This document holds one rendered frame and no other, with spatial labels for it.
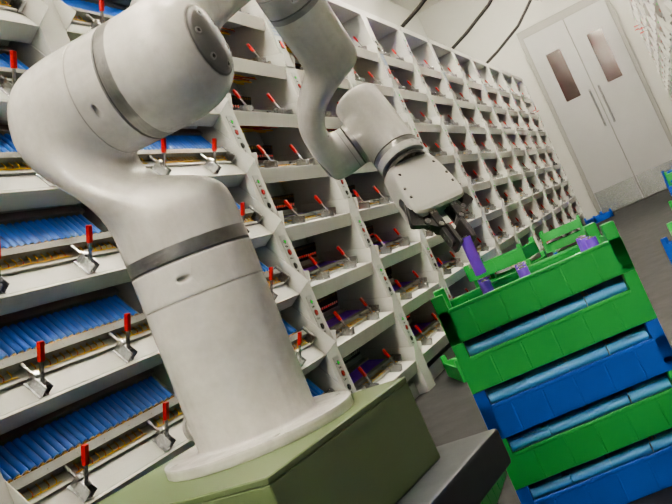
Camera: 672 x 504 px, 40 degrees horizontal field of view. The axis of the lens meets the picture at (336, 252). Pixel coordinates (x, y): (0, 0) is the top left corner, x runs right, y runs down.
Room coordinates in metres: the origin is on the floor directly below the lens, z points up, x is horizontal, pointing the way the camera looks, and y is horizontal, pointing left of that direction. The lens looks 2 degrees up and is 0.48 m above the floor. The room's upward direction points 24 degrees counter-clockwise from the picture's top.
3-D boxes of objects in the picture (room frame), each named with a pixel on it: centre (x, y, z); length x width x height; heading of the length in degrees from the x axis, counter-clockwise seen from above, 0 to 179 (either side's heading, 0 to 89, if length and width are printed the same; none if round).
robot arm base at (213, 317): (0.88, 0.13, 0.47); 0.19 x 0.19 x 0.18
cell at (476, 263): (1.43, -0.19, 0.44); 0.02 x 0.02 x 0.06
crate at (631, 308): (1.49, -0.26, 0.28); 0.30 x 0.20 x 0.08; 83
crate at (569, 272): (1.49, -0.26, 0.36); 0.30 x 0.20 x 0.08; 83
